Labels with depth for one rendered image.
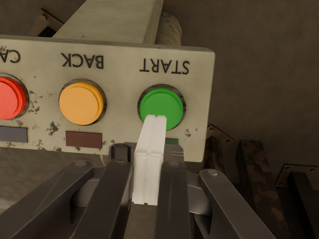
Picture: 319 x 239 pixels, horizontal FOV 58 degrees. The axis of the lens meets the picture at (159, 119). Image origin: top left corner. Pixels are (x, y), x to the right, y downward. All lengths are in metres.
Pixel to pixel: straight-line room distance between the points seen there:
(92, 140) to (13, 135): 0.08
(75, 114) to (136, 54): 0.08
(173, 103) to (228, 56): 0.67
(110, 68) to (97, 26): 0.10
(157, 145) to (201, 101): 0.12
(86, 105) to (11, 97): 0.07
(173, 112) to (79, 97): 0.09
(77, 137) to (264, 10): 0.70
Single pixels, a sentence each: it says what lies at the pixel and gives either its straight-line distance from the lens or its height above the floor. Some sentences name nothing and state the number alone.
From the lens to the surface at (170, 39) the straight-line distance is 0.70.
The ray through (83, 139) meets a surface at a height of 0.61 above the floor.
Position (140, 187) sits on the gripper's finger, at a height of 0.72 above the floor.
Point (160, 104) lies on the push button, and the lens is 0.26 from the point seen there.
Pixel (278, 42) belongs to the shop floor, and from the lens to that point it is 0.93.
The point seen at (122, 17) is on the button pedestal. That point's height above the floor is 0.46.
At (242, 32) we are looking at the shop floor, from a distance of 0.90.
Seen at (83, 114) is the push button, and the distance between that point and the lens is 0.28.
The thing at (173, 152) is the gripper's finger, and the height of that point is 0.70.
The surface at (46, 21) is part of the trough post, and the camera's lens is 0.95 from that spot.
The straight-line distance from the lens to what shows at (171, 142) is 0.28.
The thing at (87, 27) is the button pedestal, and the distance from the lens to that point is 0.36.
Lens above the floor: 0.82
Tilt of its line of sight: 52 degrees down
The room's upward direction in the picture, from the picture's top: 173 degrees counter-clockwise
